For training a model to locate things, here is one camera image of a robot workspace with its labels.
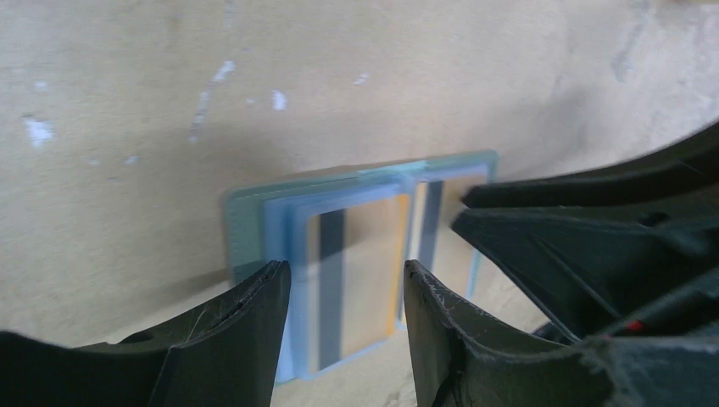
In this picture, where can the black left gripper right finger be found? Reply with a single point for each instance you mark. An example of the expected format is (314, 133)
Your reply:
(463, 356)

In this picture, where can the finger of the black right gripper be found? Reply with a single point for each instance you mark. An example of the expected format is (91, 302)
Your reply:
(639, 269)
(682, 167)

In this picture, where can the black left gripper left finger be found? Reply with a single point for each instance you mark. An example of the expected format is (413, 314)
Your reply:
(223, 352)

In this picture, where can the green leather card holder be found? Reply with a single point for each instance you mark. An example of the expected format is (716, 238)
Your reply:
(269, 222)

